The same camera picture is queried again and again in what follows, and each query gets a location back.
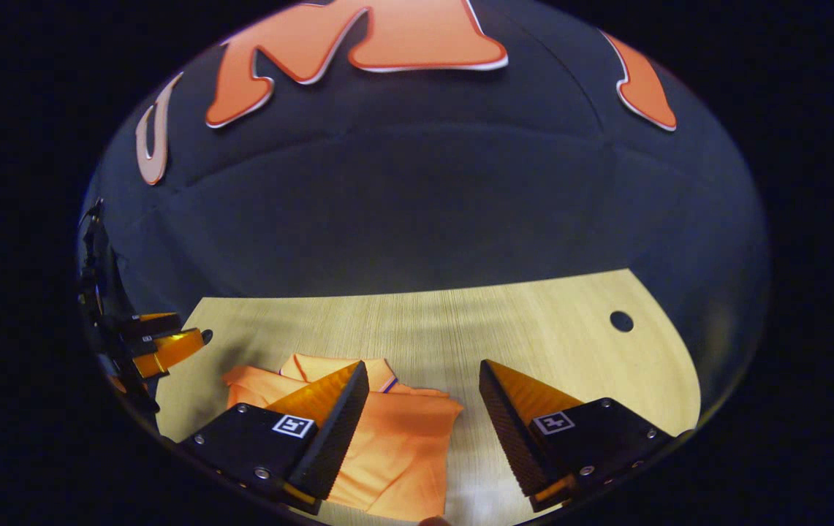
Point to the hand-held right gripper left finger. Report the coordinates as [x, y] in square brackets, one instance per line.
[336, 446]

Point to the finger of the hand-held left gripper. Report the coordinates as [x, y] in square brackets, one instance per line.
[153, 325]
[168, 349]

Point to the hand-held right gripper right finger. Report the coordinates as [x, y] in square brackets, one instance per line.
[512, 438]

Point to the orange collared T-shirt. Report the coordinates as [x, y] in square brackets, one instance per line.
[402, 446]

